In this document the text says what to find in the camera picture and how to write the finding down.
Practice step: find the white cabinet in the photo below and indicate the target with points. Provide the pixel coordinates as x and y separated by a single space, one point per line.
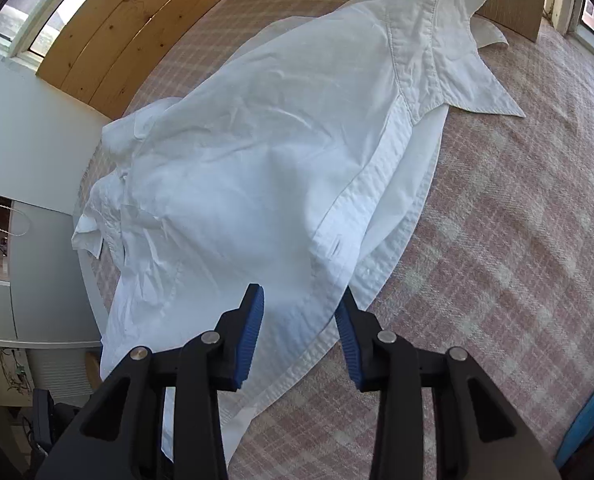
42 285

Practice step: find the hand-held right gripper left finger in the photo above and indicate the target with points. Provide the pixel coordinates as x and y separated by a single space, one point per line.
251 340

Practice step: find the white ribbed panel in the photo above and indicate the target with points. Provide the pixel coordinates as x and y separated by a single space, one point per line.
62 375

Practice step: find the white-framed side window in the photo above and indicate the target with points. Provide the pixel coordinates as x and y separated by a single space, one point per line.
37 20

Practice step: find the white button-up shirt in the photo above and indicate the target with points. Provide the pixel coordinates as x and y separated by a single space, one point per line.
257 160

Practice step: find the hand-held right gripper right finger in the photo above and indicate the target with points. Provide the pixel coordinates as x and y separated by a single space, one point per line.
347 342

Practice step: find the pink plaid blanket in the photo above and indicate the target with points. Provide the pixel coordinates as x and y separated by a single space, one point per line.
502 235

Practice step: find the knotty pine plank panel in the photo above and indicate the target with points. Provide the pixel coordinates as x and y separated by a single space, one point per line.
127 35

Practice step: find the blue garment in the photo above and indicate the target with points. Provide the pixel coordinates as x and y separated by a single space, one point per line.
592 420

